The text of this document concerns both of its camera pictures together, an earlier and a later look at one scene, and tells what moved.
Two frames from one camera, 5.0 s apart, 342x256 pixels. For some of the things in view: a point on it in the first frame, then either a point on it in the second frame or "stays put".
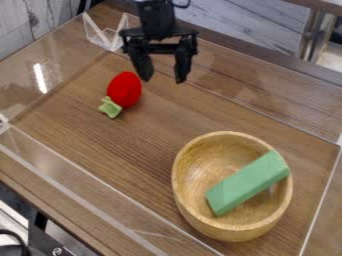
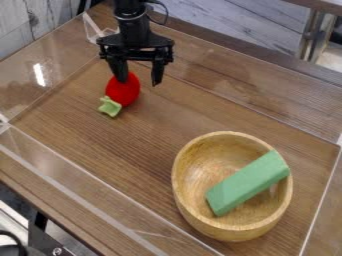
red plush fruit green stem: x=124 y=90 stays put
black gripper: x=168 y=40 to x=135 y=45
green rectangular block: x=247 y=183 stays put
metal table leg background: x=318 y=36 stays put
